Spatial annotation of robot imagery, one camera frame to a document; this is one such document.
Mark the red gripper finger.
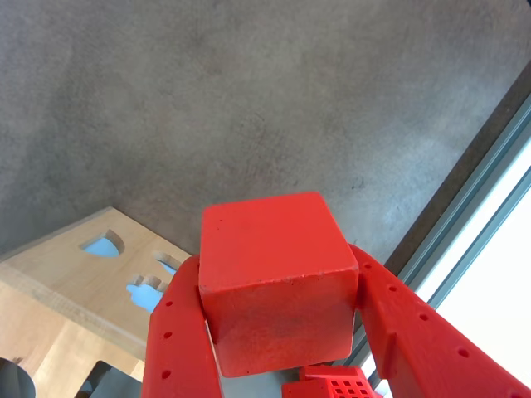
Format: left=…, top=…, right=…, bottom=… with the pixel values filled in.
left=348, top=243, right=531, bottom=398
left=140, top=253, right=226, bottom=398

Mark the red cube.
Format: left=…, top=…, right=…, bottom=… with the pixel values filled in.
left=197, top=191, right=360, bottom=379

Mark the red robot arm with base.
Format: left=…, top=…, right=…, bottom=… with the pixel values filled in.
left=281, top=364, right=385, bottom=398

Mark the wooden shape sorter box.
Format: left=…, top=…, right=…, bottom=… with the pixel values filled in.
left=0, top=206, right=197, bottom=398

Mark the aluminium profile rail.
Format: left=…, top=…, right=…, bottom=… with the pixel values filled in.
left=331, top=93, right=531, bottom=398

